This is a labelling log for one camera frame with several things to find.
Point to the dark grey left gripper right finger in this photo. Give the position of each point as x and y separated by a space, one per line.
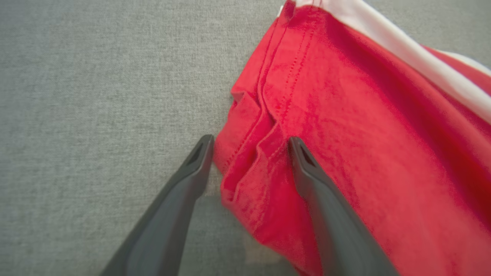
337 230

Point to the grey fabric sofa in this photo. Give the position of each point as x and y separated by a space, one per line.
96 115

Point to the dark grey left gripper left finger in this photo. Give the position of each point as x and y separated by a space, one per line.
165 222

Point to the red and white jersey shirt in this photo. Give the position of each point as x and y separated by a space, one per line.
383 134

